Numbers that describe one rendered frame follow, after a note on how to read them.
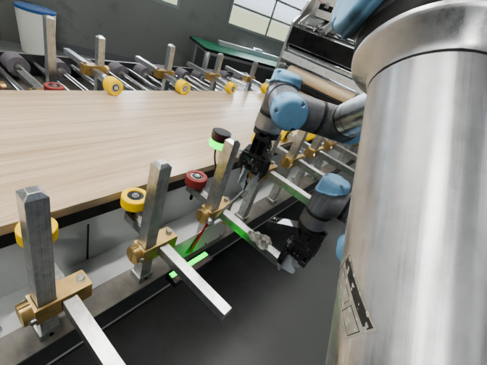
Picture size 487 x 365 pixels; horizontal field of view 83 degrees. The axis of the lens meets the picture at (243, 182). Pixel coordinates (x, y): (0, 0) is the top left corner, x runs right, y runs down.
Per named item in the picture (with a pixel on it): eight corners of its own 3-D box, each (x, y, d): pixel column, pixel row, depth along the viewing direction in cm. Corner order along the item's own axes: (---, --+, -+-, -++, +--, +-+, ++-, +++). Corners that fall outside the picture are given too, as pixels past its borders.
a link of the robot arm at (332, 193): (353, 194, 64) (319, 177, 67) (330, 228, 70) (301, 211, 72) (356, 182, 71) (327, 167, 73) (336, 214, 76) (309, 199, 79)
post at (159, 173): (146, 289, 88) (172, 164, 63) (136, 295, 85) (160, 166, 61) (140, 282, 89) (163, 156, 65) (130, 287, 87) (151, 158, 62)
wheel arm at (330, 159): (361, 180, 141) (365, 174, 139) (359, 182, 138) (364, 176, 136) (284, 134, 161) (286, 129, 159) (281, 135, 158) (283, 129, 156)
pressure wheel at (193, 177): (205, 201, 108) (212, 177, 102) (189, 208, 101) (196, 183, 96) (191, 190, 111) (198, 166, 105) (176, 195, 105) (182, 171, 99)
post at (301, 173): (292, 199, 164) (329, 127, 140) (289, 200, 161) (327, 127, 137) (287, 196, 166) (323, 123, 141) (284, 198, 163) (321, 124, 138)
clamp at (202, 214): (229, 213, 102) (233, 203, 100) (204, 227, 92) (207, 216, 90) (219, 204, 105) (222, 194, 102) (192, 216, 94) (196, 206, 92)
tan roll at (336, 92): (400, 128, 264) (408, 116, 258) (398, 129, 255) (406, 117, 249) (282, 72, 323) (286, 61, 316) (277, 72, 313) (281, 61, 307)
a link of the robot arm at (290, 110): (331, 108, 55) (318, 93, 64) (280, 90, 53) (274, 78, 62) (314, 143, 59) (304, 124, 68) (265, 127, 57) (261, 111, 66)
